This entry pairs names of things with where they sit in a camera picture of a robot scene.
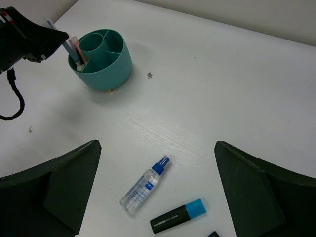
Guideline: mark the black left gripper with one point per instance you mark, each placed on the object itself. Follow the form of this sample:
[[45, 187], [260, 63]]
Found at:
[[22, 38]]

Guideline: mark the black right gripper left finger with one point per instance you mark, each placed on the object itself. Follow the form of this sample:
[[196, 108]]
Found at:
[[50, 199]]

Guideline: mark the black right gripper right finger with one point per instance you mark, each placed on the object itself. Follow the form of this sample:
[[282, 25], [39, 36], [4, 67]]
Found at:
[[265, 200]]

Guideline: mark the green cap black highlighter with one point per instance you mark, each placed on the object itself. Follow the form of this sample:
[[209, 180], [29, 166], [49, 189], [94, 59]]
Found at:
[[214, 234]]

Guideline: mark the blue cap black highlighter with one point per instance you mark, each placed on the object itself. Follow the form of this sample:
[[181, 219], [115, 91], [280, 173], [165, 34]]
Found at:
[[178, 216]]

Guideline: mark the teal round desk organizer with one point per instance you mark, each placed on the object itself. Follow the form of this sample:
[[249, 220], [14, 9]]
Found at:
[[109, 63]]

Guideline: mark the clear blue spray bottle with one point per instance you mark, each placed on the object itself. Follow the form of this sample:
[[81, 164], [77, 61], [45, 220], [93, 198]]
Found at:
[[144, 186]]

